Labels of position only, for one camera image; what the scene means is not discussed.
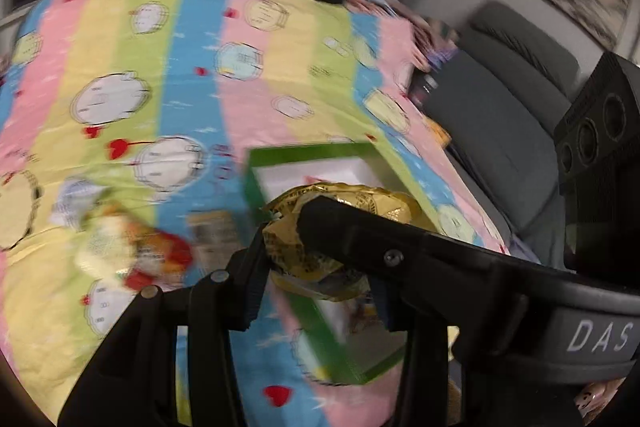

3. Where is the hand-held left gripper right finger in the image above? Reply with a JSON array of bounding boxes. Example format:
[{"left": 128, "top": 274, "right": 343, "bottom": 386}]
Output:
[{"left": 367, "top": 274, "right": 586, "bottom": 427}]

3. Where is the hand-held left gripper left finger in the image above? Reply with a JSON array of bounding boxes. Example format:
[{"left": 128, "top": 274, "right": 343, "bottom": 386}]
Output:
[{"left": 57, "top": 232, "right": 273, "bottom": 427}]

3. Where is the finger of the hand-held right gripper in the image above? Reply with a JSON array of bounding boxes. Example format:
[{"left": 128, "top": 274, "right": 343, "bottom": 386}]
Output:
[{"left": 296, "top": 196, "right": 532, "bottom": 308}]

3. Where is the gold snack packet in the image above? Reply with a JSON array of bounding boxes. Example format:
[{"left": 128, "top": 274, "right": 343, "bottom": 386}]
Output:
[{"left": 261, "top": 181, "right": 426, "bottom": 303}]

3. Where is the clear biscuit packet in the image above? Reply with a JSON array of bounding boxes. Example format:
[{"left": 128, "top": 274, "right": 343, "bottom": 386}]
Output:
[{"left": 187, "top": 209, "right": 251, "bottom": 268}]

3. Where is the green cardboard box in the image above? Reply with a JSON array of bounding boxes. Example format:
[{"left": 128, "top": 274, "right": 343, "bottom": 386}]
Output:
[{"left": 244, "top": 141, "right": 441, "bottom": 385}]

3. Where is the red snack packet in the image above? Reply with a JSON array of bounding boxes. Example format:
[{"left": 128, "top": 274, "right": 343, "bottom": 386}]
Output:
[{"left": 125, "top": 232, "right": 193, "bottom": 290}]

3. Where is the pale yellow snack packet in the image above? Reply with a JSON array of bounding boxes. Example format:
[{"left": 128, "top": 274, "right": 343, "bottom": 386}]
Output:
[{"left": 75, "top": 227, "right": 131, "bottom": 278}]

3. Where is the grey sofa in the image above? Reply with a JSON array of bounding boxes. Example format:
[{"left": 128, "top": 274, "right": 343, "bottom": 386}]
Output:
[{"left": 420, "top": 0, "right": 581, "bottom": 268}]

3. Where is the white snack packet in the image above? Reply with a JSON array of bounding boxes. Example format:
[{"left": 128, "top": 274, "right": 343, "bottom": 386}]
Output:
[{"left": 50, "top": 179, "right": 113, "bottom": 228}]

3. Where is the striped cartoon bed sheet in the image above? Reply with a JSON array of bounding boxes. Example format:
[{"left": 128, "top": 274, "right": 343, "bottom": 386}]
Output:
[{"left": 0, "top": 0, "right": 511, "bottom": 427}]

